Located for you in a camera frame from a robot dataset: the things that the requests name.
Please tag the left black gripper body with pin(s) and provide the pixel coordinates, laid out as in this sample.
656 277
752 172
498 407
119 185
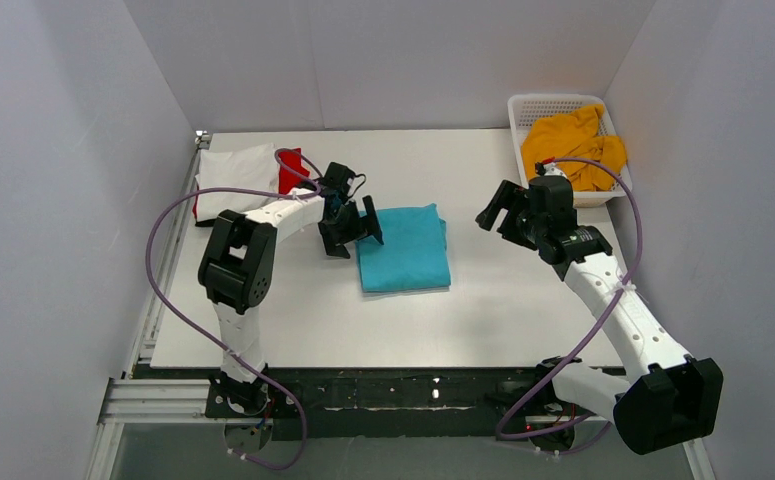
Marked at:
347 225

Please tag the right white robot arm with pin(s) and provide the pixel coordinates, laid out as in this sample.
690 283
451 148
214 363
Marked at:
627 369

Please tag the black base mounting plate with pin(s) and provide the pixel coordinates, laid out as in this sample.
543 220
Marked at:
373 403

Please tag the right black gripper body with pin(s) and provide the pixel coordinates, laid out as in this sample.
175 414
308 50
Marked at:
516 217

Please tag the yellow crumpled t shirt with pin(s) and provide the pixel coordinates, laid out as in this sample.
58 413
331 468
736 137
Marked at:
573 136

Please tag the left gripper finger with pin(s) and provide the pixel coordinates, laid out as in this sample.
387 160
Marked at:
332 247
370 222

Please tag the turquoise t shirt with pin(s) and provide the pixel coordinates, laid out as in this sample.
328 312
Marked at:
412 255

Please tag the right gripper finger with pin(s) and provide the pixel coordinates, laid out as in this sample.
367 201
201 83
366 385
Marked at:
514 228
509 197

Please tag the red folded t shirt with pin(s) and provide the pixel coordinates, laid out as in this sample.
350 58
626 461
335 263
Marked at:
291 169

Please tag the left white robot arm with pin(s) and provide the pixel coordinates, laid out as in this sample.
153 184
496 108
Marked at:
237 266

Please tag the white folded t shirt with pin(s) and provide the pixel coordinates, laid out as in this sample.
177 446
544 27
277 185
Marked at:
234 179

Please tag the white plastic basket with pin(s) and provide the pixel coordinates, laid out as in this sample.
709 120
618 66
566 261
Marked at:
525 109

